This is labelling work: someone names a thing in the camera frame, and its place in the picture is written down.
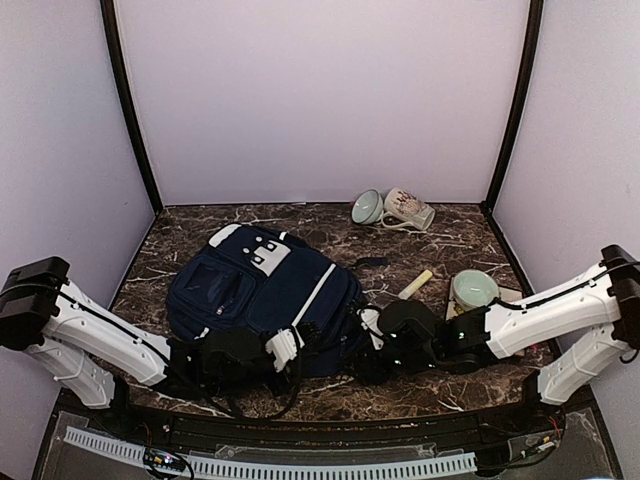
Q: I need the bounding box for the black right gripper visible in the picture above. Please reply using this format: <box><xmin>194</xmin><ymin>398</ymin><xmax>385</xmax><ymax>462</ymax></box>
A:
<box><xmin>339</xmin><ymin>339</ymin><xmax>442</xmax><ymax>387</ymax></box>

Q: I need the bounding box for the navy blue student backpack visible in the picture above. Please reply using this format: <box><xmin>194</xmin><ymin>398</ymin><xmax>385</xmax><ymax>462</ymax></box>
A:
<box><xmin>166</xmin><ymin>223</ymin><xmax>375</xmax><ymax>377</ymax></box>

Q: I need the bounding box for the pale yellow highlighter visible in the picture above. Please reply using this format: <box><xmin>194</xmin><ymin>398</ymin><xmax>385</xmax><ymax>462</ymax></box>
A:
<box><xmin>398</xmin><ymin>269</ymin><xmax>433</xmax><ymax>300</ymax></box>

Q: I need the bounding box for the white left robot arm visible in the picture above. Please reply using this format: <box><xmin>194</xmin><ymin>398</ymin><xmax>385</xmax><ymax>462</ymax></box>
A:
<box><xmin>1</xmin><ymin>256</ymin><xmax>304</xmax><ymax>436</ymax></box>

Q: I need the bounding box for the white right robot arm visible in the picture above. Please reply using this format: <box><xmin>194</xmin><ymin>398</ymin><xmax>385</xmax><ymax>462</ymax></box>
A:
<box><xmin>352</xmin><ymin>245</ymin><xmax>639</xmax><ymax>434</ymax></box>

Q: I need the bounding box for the upright celadon bowl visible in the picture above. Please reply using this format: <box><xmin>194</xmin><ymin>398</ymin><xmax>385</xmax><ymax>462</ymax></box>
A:
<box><xmin>452</xmin><ymin>269</ymin><xmax>500</xmax><ymax>312</ymax></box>

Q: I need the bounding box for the tipped celadon bowl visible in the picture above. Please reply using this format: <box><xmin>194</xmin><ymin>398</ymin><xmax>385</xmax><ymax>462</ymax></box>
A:
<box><xmin>351</xmin><ymin>189</ymin><xmax>384</xmax><ymax>225</ymax></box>

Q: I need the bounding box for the white floral mug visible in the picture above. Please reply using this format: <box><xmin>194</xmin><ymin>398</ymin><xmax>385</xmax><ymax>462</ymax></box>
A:
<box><xmin>381</xmin><ymin>188</ymin><xmax>435</xmax><ymax>231</ymax></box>

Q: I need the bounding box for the small green circuit board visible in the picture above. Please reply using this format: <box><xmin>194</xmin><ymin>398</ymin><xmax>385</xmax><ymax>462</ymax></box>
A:
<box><xmin>142</xmin><ymin>448</ymin><xmax>186</xmax><ymax>474</ymax></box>

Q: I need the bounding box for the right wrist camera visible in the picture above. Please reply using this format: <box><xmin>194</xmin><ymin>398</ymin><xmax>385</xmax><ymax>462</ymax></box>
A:
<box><xmin>359</xmin><ymin>307</ymin><xmax>385</xmax><ymax>351</ymax></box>

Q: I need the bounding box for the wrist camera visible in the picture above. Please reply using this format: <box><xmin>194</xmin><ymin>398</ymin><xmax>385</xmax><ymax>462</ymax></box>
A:
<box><xmin>359</xmin><ymin>307</ymin><xmax>385</xmax><ymax>351</ymax></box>
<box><xmin>265</xmin><ymin>327</ymin><xmax>305</xmax><ymax>373</ymax></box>

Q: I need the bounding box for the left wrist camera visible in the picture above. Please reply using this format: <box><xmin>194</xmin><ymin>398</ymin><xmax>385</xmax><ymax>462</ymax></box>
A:
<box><xmin>265</xmin><ymin>327</ymin><xmax>305</xmax><ymax>373</ymax></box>

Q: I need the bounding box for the grey slotted cable duct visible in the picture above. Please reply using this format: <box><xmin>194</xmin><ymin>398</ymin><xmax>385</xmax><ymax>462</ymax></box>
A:
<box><xmin>63</xmin><ymin>427</ymin><xmax>477</xmax><ymax>479</ymax></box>

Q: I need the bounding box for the black front rail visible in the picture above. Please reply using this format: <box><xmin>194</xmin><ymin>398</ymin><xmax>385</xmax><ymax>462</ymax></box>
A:
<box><xmin>90</xmin><ymin>403</ymin><xmax>566</xmax><ymax>450</ymax></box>

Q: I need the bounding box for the right black frame post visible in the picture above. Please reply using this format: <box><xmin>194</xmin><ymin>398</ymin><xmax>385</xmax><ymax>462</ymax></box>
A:
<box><xmin>480</xmin><ymin>0</ymin><xmax>544</xmax><ymax>217</ymax></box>

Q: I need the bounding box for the black frame post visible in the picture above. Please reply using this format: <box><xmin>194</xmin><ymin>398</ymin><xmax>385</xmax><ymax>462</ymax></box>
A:
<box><xmin>99</xmin><ymin>0</ymin><xmax>164</xmax><ymax>215</ymax></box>
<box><xmin>480</xmin><ymin>0</ymin><xmax>544</xmax><ymax>217</ymax></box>

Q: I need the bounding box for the left black frame post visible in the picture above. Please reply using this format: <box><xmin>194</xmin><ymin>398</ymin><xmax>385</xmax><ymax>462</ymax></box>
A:
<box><xmin>99</xmin><ymin>0</ymin><xmax>164</xmax><ymax>215</ymax></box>

